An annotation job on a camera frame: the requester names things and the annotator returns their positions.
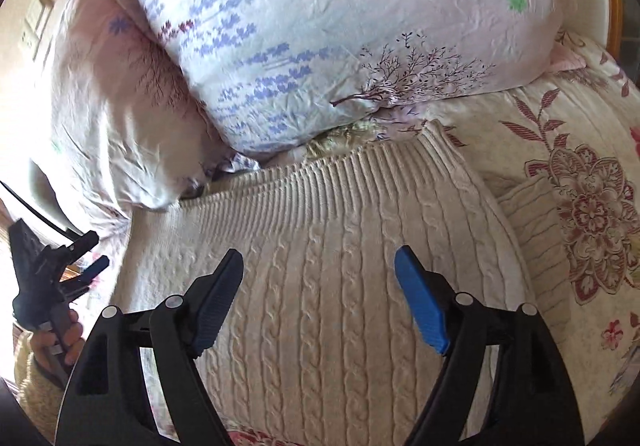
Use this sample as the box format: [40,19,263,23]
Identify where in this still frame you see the lavender print pillow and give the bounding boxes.
[102,0,586,162]

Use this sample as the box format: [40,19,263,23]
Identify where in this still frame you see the person's left hand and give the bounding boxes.
[30,307,87,379]

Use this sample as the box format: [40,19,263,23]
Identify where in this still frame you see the person's left forearm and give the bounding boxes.
[12,331,76,429]

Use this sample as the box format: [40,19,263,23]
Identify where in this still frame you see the floral bedspread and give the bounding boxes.
[70,29,640,446]

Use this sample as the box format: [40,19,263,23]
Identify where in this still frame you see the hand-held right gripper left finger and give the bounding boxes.
[54,249,244,446]

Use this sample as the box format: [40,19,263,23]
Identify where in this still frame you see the pink floral pillow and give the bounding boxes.
[30,0,241,222]

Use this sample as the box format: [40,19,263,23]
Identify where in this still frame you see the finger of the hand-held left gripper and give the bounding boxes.
[59,230,100,258]
[74,255,111,288]

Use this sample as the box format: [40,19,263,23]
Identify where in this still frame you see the black cable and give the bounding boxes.
[0,180,76,238]

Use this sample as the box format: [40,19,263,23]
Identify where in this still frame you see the cream cable-knit sweater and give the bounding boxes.
[112,119,573,446]

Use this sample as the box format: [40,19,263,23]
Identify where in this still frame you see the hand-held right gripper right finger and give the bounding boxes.
[394,246,586,446]

